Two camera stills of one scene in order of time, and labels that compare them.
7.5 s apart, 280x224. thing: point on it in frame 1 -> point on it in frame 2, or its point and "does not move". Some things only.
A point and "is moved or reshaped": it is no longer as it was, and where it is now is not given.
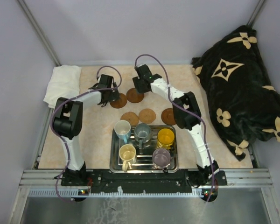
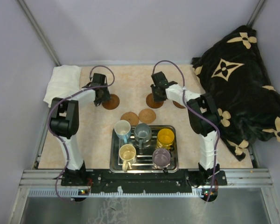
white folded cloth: (65, 83) does not move
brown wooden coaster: (133, 96) -> (152, 104)
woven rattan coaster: (132, 117) does not move
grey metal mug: (143, 133) does not move
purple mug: (161, 159) does not move
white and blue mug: (122, 129) does not move
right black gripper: (136, 81) -> (155, 98)
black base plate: (182, 181) does not move
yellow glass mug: (165, 138) does not move
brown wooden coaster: (120, 102) is moved or reshaped
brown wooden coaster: (168, 117) is moved or reshaped
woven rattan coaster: (147, 115) does not move
